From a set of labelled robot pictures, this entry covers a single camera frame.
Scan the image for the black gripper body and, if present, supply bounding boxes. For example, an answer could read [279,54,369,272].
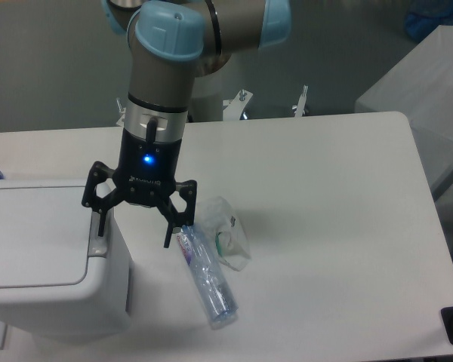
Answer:
[111,130,182,207]

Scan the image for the white push-button trash can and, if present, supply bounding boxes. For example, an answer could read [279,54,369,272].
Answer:
[0,179,134,337]

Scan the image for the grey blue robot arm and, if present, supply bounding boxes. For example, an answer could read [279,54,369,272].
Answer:
[82,1,291,238]

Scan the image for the crumpled clear plastic bag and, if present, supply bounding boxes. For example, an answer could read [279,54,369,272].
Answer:
[195,196,251,272]

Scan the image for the clear plastic water bottle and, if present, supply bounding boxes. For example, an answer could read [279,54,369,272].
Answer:
[176,225,239,329]

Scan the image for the white covered box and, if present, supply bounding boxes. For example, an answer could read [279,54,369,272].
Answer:
[355,26,453,194]

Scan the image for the blue plastic bag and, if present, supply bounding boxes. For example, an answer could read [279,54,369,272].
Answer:
[403,1,453,43]

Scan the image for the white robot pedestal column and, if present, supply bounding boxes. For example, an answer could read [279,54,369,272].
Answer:
[189,59,224,123]

